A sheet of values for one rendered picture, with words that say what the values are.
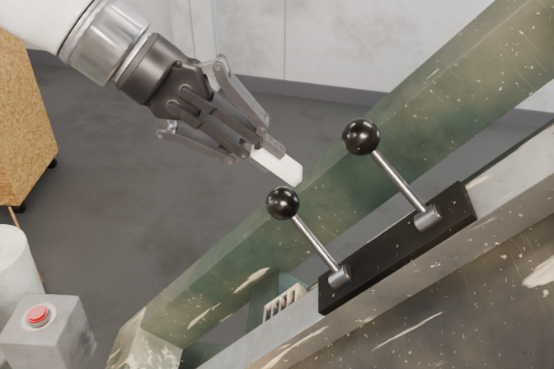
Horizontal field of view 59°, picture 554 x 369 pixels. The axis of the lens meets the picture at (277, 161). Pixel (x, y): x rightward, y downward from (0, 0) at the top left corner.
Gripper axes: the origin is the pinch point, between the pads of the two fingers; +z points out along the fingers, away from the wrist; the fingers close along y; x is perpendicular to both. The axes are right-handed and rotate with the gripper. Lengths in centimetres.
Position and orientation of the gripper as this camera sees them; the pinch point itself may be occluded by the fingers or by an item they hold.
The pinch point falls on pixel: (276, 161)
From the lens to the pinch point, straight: 58.9
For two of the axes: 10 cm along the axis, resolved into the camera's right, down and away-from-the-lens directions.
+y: -6.4, 5.9, 4.9
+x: -0.7, 5.9, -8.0
